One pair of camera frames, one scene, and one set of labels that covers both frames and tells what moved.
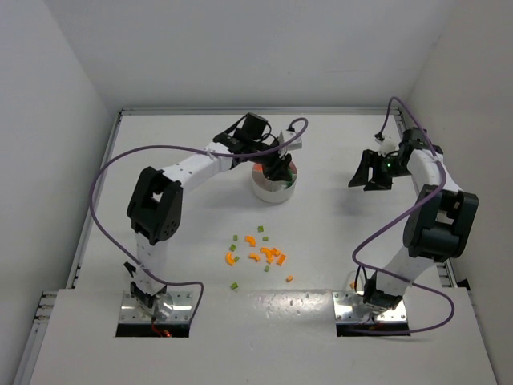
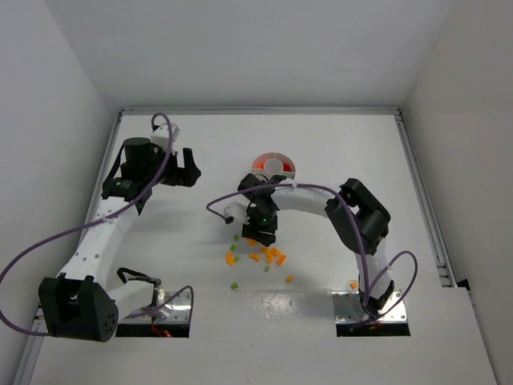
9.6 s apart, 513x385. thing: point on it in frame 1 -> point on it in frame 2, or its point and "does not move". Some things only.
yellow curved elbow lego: x=252 y=241 does not move
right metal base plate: x=345 y=301 does not move
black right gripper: x=377 y=168 -> x=259 y=231
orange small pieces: x=281 y=258 does not move
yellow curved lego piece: x=229 y=259 does not move
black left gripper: x=276 y=166 -> x=178 y=169
